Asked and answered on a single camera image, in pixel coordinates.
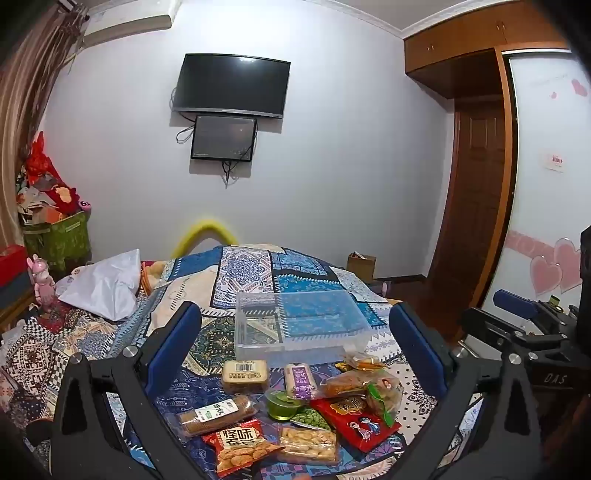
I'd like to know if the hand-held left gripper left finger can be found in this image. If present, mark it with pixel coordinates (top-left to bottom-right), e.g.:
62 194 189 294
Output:
51 302 204 480

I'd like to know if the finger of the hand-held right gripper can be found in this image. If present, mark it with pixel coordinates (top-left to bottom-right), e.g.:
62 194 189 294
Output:
461 307 532 365
493 289 571 330

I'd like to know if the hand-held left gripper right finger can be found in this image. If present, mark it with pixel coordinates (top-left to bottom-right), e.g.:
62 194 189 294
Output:
388 302 543 480

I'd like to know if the yellow snack packet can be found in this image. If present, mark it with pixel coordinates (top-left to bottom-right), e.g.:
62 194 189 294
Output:
335 353 391 372

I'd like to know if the fried snack bag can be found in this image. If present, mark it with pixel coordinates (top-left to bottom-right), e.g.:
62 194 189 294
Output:
321 367 402 398

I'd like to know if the beige snack box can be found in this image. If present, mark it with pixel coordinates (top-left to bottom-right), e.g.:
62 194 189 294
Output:
221 359 270 394

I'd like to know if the clear plastic container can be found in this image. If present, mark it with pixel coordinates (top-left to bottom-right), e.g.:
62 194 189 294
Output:
234 290 372 367

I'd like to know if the purple label snack packet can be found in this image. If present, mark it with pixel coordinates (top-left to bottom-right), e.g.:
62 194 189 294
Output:
283 363 320 401

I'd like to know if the green jelly cup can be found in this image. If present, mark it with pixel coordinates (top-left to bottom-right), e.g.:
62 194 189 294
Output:
264 389 303 423

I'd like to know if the orange plush cloth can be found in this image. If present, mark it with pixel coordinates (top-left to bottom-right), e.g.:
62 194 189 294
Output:
140 261 163 294

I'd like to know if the brown biscuit packet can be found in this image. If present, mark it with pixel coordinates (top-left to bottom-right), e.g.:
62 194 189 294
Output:
177 394 258 439

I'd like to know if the white plastic bag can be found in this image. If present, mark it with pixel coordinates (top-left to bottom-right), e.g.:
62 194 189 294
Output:
58 249 142 322

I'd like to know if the red cartoon snack packet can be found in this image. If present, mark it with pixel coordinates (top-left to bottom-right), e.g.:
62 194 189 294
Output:
310 394 402 454

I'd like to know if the patchwork blanket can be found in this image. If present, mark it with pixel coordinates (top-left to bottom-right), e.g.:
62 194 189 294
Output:
0 244 490 480

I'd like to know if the cardboard box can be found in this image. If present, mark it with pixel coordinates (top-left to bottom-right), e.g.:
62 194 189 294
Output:
346 251 378 283

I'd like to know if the brown wooden door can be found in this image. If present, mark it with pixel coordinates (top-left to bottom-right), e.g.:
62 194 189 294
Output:
427 96 509 306

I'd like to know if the yellow foam tube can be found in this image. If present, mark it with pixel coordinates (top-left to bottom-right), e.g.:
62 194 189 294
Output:
170 217 239 259

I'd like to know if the red orange snack packet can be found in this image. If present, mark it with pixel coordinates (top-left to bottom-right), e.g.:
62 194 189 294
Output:
202 418 284 478

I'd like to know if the green peas packet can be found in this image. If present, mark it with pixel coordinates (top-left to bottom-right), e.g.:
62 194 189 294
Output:
288 408 333 432

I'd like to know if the clear peanut packet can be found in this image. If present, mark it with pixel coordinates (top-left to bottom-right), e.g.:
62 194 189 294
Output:
277 425 340 466

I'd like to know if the pink plush toy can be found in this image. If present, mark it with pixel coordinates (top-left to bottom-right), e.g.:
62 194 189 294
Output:
27 254 59 318

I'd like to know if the green storage box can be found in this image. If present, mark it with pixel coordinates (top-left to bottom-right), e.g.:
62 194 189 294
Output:
22 210 92 274

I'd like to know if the red box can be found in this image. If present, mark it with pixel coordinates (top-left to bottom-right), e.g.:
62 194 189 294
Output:
0 244 28 287

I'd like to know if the green box of clutter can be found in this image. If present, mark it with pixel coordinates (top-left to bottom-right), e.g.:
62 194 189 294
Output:
16 131 94 227

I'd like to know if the small black monitor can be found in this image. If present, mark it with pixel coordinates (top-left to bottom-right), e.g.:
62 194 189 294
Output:
191 114 258 162

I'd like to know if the wooden overhead cabinet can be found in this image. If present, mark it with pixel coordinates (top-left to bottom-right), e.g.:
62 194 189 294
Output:
403 11 573 100

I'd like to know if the brown curtain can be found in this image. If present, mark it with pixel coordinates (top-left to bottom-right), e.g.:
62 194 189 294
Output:
0 0 89 252

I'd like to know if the white air conditioner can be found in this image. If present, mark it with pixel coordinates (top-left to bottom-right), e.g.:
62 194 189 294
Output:
79 14 174 49

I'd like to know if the wall television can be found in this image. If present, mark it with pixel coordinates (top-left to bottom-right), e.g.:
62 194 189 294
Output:
172 53 291 120

